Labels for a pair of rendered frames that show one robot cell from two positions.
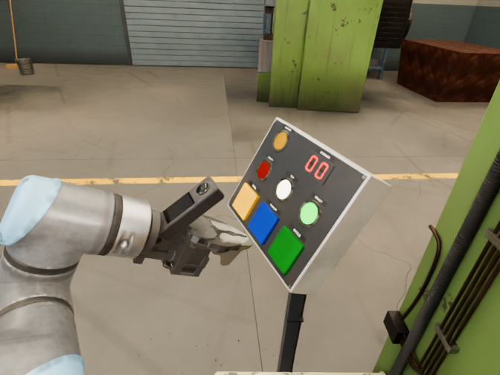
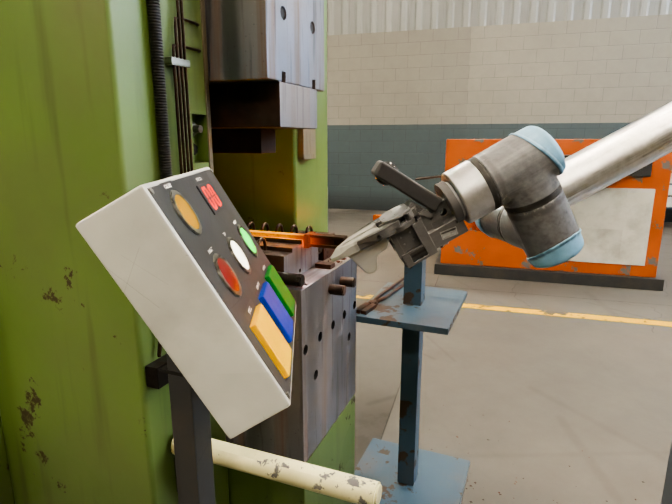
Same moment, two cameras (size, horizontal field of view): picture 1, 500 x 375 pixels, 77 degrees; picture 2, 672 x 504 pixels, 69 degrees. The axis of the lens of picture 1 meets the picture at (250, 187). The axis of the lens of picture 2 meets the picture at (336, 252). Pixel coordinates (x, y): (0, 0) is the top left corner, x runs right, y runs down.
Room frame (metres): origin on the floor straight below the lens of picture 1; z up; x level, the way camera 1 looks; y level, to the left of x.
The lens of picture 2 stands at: (1.16, 0.30, 1.24)
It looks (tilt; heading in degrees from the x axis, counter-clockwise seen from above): 13 degrees down; 204
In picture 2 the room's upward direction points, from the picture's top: straight up
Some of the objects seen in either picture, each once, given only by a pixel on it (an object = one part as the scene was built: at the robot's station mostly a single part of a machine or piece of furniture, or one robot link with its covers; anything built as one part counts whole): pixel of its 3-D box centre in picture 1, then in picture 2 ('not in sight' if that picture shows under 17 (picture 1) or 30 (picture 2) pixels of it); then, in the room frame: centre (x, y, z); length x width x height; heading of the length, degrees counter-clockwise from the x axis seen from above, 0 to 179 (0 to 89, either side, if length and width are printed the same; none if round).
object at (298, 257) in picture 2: not in sight; (230, 249); (0.10, -0.46, 0.96); 0.42 x 0.20 x 0.09; 92
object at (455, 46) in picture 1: (450, 69); not in sight; (6.40, -3.74, 0.43); 1.89 x 1.20 x 0.85; 7
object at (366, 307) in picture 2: not in sight; (395, 287); (-0.52, -0.19, 0.71); 0.60 x 0.04 x 0.01; 176
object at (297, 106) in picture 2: not in sight; (224, 109); (0.10, -0.46, 1.32); 0.42 x 0.20 x 0.10; 92
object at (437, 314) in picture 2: not in sight; (413, 305); (-0.40, -0.09, 0.70); 0.40 x 0.30 x 0.02; 1
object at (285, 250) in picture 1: (286, 250); (278, 291); (0.50, -0.08, 1.01); 0.07 x 0.05 x 0.07; 27
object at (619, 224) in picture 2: not in sight; (531, 206); (-3.88, 0.15, 0.63); 2.10 x 1.12 x 1.25; 97
